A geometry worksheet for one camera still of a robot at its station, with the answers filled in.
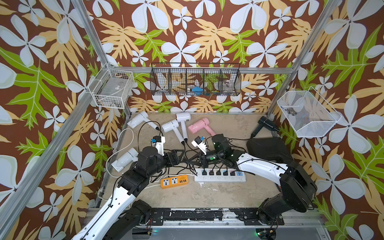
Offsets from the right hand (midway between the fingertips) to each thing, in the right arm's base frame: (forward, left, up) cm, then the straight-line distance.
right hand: (189, 162), depth 74 cm
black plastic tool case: (+15, -52, -12) cm, 56 cm away
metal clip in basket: (+28, -60, +8) cm, 66 cm away
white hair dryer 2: (+44, +6, -14) cm, 46 cm away
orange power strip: (-5, +9, -16) cm, 19 cm away
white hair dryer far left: (+43, +36, -12) cm, 58 cm away
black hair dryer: (+40, -58, -15) cm, 72 cm away
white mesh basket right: (+23, -67, +10) cm, 71 cm away
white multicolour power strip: (-1, -17, -16) cm, 24 cm away
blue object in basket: (+44, -5, +11) cm, 45 cm away
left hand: (+3, +5, +6) cm, 8 cm away
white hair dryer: (+36, +12, -13) cm, 40 cm away
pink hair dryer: (+36, -7, -13) cm, 39 cm away
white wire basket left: (+39, +45, +17) cm, 62 cm away
